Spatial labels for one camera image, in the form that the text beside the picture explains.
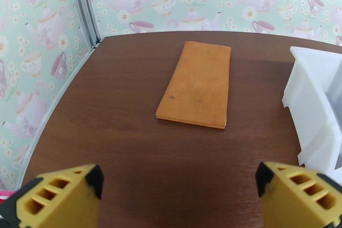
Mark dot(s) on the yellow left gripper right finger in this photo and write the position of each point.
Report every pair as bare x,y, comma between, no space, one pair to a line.
288,203

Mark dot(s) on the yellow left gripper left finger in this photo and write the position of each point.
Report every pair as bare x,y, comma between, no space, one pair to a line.
66,203

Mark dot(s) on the white bin with red legos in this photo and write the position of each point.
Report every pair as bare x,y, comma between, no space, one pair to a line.
307,96

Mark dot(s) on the pink white striped toy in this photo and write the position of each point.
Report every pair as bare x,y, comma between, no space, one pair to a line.
5,195

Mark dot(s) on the orange folded cloth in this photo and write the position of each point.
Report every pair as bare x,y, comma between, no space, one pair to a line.
197,85

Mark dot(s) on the aluminium corner post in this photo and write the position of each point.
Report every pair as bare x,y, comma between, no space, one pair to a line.
82,8

